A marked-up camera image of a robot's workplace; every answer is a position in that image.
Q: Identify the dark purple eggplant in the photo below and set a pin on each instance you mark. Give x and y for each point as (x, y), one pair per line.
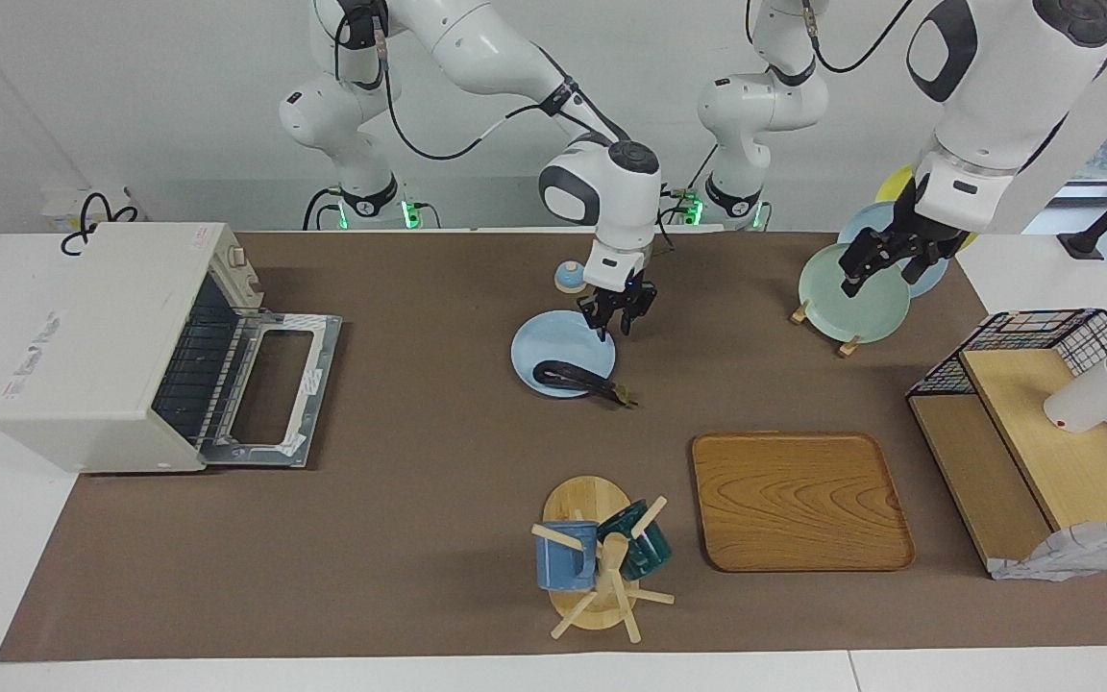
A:
(568, 375)

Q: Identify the brown table mat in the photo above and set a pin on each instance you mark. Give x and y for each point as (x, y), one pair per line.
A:
(419, 538)

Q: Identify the yellow plate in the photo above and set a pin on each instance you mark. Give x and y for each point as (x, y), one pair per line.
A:
(895, 183)

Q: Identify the wooden serving tray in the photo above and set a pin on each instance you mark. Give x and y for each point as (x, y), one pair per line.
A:
(799, 500)

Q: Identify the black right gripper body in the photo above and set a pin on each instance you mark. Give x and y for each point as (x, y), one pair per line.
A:
(619, 298)

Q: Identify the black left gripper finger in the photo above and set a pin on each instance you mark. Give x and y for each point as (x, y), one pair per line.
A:
(858, 274)
(919, 264)

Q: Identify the small blue lidded jar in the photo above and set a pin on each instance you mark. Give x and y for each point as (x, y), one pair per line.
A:
(570, 279)

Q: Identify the blue mug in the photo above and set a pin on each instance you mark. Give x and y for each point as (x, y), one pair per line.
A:
(563, 562)

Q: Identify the dark green mug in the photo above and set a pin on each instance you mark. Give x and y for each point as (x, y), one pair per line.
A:
(645, 553)

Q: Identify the wooden shelf unit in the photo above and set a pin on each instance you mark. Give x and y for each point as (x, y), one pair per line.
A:
(1063, 452)

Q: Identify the light blue plate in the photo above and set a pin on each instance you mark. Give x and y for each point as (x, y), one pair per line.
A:
(553, 336)
(856, 226)

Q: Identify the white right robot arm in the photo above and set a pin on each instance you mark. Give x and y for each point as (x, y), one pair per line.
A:
(477, 38)

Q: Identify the pale green plate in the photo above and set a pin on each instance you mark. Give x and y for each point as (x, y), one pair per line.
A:
(861, 308)

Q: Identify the wooden mug tree stand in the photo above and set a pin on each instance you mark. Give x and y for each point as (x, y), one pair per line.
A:
(582, 495)

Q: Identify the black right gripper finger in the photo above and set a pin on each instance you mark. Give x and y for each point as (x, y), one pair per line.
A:
(602, 327)
(629, 322)

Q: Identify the silver oven knob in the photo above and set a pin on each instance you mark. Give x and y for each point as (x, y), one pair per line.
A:
(252, 284)
(237, 256)

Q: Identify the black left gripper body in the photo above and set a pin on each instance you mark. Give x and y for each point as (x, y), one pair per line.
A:
(914, 235)

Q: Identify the cream toaster oven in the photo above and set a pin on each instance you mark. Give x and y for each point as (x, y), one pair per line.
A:
(102, 336)

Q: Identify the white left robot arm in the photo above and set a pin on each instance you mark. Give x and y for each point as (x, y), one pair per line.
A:
(996, 96)

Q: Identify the wooden plate rack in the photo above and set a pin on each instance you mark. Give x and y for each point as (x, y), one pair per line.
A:
(847, 346)

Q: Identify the white paper cup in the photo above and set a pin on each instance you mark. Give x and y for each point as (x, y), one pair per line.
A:
(1087, 399)

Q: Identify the metal oven rack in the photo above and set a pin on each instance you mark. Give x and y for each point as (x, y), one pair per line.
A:
(198, 375)

